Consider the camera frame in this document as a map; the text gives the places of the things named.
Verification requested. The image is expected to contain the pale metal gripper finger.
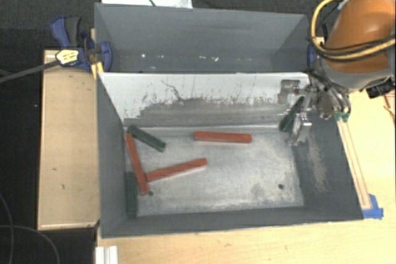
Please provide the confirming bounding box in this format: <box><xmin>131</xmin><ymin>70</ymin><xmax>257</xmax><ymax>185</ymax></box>
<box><xmin>285</xmin><ymin>113</ymin><xmax>313</xmax><ymax>147</ymax></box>
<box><xmin>279</xmin><ymin>79</ymin><xmax>304</xmax><ymax>104</ymax></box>

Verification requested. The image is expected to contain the red-brown flat block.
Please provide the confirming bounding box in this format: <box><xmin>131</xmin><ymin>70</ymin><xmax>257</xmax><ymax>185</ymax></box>
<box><xmin>145</xmin><ymin>158</ymin><xmax>209</xmax><ymax>182</ymax></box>
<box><xmin>124</xmin><ymin>132</ymin><xmax>150</xmax><ymax>196</ymax></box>
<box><xmin>193</xmin><ymin>131</ymin><xmax>253</xmax><ymax>144</ymax></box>

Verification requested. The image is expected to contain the grey metal bin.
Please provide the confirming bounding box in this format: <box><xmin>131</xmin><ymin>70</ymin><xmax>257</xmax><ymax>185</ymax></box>
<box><xmin>93</xmin><ymin>2</ymin><xmax>364</xmax><ymax>239</ymax></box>

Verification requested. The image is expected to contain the dark green flat block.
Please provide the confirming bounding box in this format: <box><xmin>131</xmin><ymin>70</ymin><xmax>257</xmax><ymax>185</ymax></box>
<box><xmin>126</xmin><ymin>125</ymin><xmax>167</xmax><ymax>153</ymax></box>
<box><xmin>124</xmin><ymin>171</ymin><xmax>139</xmax><ymax>217</ymax></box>

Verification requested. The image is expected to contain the pale wood flat board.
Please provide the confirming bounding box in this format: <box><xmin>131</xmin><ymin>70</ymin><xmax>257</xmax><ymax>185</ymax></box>
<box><xmin>37</xmin><ymin>49</ymin><xmax>102</xmax><ymax>231</ymax></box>

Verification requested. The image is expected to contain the black cylinder on white bracket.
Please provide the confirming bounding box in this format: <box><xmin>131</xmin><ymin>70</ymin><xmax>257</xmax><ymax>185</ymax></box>
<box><xmin>366</xmin><ymin>77</ymin><xmax>394</xmax><ymax>100</ymax></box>

